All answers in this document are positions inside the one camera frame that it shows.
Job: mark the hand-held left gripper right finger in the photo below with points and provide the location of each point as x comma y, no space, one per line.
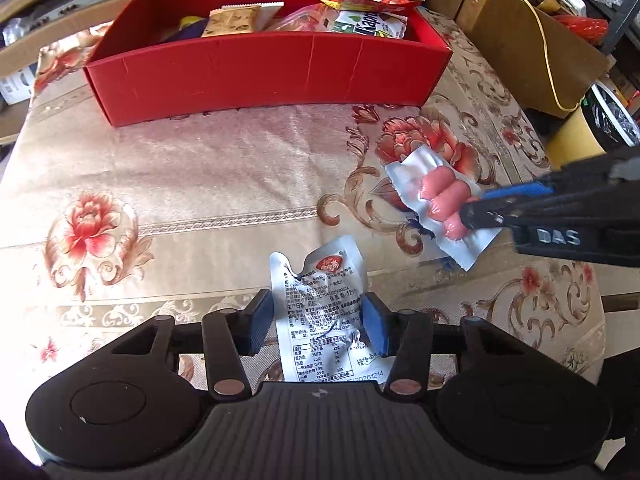
375,327

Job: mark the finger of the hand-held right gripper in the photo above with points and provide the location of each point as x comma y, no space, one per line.
487,215
520,192

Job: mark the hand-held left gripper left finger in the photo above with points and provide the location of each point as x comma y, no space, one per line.
257,325

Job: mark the clear sausage pack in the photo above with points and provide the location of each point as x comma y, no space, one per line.
440,195

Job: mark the white packet with red label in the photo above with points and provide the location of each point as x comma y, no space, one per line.
320,300

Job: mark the silver green print snack packet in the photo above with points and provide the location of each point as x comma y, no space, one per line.
370,22

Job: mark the red cardboard box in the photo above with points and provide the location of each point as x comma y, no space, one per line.
260,75

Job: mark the pink clear bread packet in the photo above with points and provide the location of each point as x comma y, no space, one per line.
305,19

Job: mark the purple snack packet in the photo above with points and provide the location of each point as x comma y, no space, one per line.
192,27

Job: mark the gold snack packet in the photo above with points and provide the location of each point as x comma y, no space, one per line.
235,20

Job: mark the brown tape roll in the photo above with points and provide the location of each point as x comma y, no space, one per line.
575,132

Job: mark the white round hoop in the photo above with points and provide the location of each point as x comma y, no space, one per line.
607,110

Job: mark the brown cardboard box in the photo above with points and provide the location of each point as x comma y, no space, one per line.
525,55

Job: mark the floral tablecloth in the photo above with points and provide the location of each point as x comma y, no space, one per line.
200,185

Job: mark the red plastic bag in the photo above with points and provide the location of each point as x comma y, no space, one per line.
582,27

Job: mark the small white box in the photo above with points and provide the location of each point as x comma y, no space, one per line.
17,85

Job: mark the black metal shelf frame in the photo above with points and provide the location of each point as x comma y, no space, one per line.
620,5

